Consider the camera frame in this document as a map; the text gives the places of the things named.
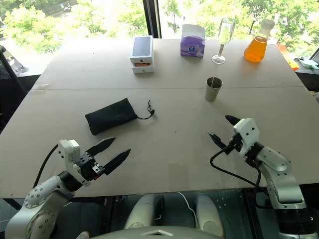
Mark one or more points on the black side desk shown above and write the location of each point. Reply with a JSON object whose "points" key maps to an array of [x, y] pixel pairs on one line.
{"points": [[309, 77]]}

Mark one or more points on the black office chair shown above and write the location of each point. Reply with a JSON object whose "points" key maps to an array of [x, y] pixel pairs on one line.
{"points": [[10, 82]]}

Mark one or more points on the white rounded robot leg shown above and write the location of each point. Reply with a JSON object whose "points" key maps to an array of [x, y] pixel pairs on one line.
{"points": [[143, 211], [209, 214]]}

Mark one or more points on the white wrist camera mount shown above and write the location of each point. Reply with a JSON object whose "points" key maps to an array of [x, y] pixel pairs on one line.
{"points": [[248, 135], [68, 154]]}

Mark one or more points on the flask with orange liquid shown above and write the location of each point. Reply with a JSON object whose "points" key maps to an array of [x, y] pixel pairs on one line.
{"points": [[256, 48]]}

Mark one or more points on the grey robot torso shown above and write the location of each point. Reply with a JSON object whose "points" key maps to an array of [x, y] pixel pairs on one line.
{"points": [[157, 234]]}

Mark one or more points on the orange object on side desk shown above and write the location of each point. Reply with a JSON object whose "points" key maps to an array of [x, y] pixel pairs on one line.
{"points": [[289, 56]]}

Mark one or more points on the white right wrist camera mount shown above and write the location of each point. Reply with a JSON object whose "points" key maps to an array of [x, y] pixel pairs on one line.
{"points": [[248, 135]]}

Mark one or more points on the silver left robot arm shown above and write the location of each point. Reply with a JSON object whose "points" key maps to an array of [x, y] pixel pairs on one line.
{"points": [[40, 204]]}

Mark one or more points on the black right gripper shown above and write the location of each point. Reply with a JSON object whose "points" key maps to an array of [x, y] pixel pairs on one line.
{"points": [[235, 145]]}

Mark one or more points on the dark window frame post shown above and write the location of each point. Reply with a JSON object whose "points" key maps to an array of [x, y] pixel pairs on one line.
{"points": [[152, 17]]}

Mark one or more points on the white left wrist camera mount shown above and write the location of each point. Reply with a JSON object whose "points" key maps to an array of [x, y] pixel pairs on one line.
{"points": [[68, 154]]}

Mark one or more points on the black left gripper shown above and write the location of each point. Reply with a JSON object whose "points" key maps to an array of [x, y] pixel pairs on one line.
{"points": [[89, 168]]}

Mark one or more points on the clear champagne glass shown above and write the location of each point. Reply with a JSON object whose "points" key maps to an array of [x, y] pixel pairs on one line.
{"points": [[225, 31]]}

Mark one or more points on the stainless steel cup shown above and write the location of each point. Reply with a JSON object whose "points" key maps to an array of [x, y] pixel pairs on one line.
{"points": [[213, 90]]}

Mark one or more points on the purple tissue box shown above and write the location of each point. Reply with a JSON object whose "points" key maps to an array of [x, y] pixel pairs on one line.
{"points": [[192, 44]]}

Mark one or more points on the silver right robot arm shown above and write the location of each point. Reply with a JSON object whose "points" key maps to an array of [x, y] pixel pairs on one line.
{"points": [[281, 174]]}

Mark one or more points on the teal dish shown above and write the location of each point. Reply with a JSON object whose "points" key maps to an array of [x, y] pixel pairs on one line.
{"points": [[307, 62]]}

